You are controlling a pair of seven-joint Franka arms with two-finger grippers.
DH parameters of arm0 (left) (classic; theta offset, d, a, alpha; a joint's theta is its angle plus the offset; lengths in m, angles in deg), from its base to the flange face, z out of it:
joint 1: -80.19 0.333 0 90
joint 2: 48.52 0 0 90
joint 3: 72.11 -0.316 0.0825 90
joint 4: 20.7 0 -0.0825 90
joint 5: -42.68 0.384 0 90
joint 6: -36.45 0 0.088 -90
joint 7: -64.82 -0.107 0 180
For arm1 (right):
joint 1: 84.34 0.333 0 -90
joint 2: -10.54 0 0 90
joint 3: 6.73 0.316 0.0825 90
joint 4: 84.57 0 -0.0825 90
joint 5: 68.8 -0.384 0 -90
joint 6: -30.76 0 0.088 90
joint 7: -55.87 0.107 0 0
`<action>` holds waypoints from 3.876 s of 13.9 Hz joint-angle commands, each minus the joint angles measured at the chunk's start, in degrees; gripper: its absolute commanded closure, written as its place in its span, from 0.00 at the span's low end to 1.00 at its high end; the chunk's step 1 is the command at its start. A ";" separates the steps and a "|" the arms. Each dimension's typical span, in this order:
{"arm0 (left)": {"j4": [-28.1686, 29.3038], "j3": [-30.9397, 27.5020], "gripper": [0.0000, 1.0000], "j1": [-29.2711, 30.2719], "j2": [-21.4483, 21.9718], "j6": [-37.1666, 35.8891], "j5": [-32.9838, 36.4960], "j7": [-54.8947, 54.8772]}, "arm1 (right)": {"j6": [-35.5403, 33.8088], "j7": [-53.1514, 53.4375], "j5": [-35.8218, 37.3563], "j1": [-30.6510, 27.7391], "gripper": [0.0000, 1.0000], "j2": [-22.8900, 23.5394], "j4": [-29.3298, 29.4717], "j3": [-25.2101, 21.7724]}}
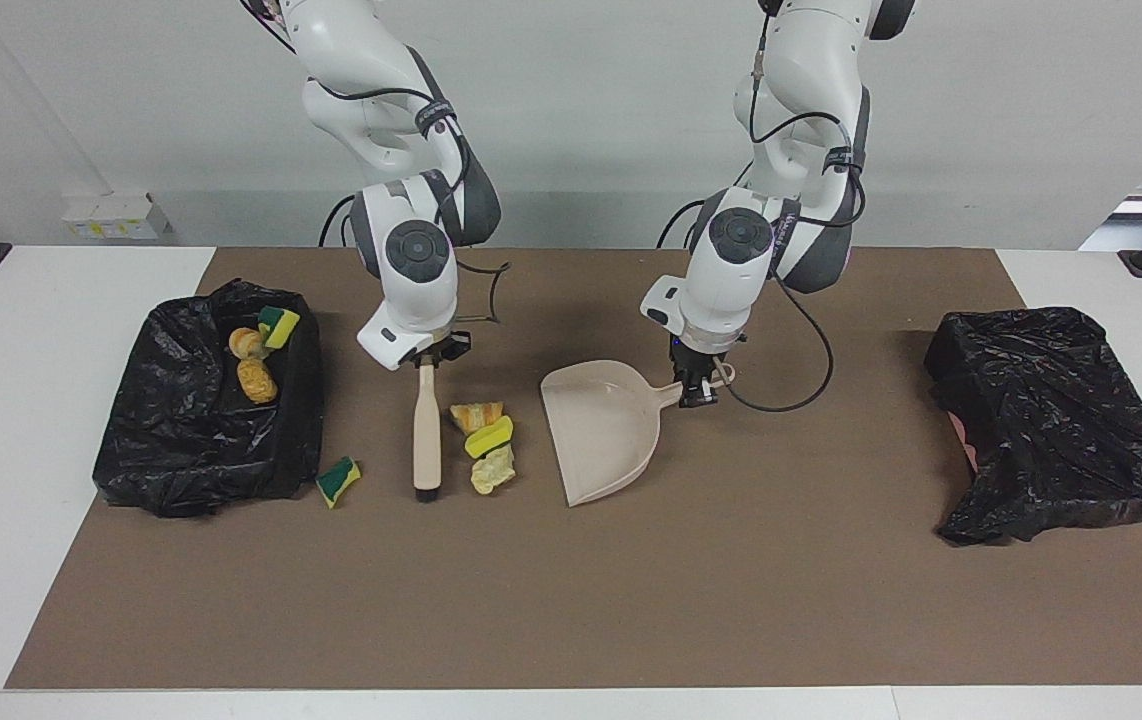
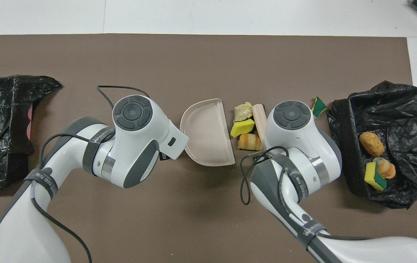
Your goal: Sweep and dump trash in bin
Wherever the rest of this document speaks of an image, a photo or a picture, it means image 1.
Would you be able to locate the pink plastic bin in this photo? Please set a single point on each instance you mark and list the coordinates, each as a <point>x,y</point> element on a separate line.
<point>968,450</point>

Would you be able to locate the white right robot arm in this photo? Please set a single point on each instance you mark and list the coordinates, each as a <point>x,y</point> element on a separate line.
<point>411,300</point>

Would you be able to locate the striped croissant bread piece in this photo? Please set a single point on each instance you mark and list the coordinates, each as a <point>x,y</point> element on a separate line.
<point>476,415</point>

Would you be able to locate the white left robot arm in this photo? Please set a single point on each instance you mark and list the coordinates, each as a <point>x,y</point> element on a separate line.
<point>731,290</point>

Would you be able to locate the beige hand brush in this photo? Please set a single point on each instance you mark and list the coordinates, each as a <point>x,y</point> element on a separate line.
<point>426,430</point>

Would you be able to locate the large yellow green sponge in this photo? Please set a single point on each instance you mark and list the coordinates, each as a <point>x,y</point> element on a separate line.
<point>281,327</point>

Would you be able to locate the yellow sponge piece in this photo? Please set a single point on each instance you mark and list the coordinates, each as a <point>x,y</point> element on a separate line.
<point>489,438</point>

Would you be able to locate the pale crumbly bread piece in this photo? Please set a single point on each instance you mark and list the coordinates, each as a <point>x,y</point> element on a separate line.
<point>491,472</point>

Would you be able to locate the brown bread roll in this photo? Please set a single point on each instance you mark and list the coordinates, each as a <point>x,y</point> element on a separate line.
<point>257,382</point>

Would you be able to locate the small yellow green sponge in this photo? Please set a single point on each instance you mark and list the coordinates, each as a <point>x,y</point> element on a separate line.
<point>337,483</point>

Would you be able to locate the striped round bread piece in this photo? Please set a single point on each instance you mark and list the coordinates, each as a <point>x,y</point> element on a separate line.
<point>245,344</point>

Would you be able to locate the black bin bag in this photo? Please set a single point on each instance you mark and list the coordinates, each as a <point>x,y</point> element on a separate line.
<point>1051,420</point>

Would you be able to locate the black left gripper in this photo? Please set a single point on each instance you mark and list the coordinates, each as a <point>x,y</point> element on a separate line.
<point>696,362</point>

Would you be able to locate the brown table mat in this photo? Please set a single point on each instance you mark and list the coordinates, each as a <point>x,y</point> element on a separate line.
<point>531,620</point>

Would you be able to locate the white wall socket box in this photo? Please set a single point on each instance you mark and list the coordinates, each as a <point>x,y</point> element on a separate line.
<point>111,218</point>

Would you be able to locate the beige plastic dustpan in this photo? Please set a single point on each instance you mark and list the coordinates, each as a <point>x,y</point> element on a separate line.
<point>601,430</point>

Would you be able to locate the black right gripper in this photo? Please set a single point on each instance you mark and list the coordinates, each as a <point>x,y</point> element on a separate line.
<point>446,350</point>

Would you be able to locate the black bag lined bin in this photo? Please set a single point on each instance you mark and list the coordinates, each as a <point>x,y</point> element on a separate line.
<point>181,450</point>

